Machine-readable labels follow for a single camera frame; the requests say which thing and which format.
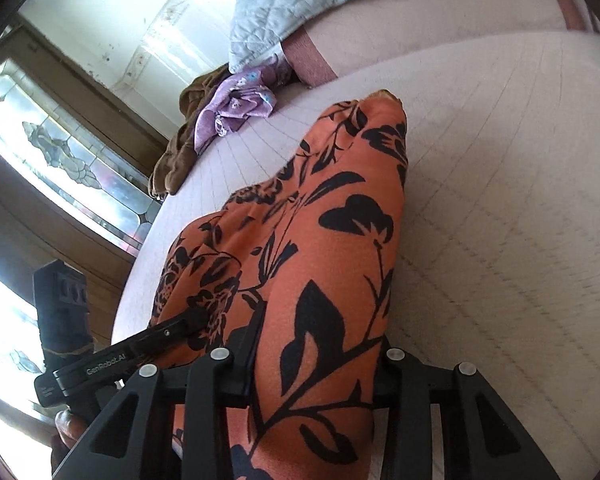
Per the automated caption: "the brown fleece garment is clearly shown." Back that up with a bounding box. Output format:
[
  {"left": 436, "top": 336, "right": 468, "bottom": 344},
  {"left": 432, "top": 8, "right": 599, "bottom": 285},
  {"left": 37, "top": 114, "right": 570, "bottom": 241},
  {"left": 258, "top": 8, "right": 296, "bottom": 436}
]
[{"left": 148, "top": 63, "right": 230, "bottom": 200}]

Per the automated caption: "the wooden glass door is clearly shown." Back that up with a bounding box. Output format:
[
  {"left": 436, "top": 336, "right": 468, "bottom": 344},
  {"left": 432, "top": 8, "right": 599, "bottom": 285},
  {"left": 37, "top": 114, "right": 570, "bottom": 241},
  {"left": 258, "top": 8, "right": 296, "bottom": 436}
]
[{"left": 0, "top": 18, "right": 166, "bottom": 344}]

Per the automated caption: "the orange black floral blouse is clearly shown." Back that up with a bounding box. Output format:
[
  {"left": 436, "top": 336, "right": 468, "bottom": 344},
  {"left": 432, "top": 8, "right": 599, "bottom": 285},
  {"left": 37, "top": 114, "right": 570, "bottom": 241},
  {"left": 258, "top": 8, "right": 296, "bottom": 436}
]
[{"left": 150, "top": 90, "right": 407, "bottom": 479}]

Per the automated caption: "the purple floral garment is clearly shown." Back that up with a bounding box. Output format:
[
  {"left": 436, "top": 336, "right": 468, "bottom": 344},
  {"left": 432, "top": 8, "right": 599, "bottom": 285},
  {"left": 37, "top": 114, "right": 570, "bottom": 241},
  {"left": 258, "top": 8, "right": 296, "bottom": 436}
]
[{"left": 192, "top": 54, "right": 291, "bottom": 155}]

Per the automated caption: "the pink quilted mattress cover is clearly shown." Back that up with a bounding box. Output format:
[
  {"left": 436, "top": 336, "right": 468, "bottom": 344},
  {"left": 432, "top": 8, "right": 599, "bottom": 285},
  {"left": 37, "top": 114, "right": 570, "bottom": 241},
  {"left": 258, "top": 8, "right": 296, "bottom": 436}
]
[{"left": 112, "top": 32, "right": 600, "bottom": 479}]

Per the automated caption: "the pink bolster cushion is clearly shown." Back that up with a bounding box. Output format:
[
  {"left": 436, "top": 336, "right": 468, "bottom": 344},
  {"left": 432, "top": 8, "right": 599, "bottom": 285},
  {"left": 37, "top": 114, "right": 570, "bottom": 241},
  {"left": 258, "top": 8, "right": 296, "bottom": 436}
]
[{"left": 282, "top": 0, "right": 600, "bottom": 87}]

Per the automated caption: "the left hand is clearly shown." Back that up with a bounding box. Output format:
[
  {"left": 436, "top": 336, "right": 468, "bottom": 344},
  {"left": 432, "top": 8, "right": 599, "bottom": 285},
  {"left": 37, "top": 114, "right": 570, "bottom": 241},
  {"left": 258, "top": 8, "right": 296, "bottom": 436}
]
[{"left": 50, "top": 410, "right": 88, "bottom": 471}]

